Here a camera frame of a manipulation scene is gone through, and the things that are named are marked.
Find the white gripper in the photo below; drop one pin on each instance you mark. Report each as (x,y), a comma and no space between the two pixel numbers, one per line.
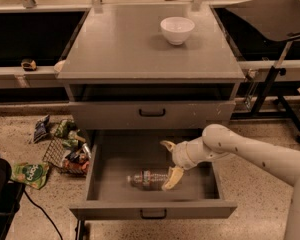
(180,154)

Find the clear plastic water bottle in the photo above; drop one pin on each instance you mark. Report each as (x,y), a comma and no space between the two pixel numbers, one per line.
(147,180)

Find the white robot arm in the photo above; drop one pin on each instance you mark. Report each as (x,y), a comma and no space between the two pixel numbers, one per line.
(218,141)

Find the open grey middle drawer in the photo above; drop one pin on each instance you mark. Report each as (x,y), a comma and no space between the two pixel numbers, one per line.
(118,154)

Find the closed grey top drawer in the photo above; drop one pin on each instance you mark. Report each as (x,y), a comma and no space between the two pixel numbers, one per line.
(149,115)

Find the grey drawer cabinet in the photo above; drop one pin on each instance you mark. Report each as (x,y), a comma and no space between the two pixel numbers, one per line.
(120,54)

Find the red snack packet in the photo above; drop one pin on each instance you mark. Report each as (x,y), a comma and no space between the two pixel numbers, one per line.
(75,168)

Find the green snack packet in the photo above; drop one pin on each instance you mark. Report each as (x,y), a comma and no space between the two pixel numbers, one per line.
(64,127)

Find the white ceramic bowl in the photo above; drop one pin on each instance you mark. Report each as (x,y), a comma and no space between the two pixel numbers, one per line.
(176,30)

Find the dark blue snack bag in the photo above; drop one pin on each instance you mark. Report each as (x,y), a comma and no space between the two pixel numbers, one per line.
(40,130)

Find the green snack bag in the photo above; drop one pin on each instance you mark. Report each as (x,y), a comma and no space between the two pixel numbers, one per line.
(33,175)

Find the black tray stand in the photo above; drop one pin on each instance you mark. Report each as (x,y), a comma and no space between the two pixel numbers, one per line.
(277,21)

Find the black wire basket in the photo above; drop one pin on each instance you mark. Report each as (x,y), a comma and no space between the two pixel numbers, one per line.
(58,150)

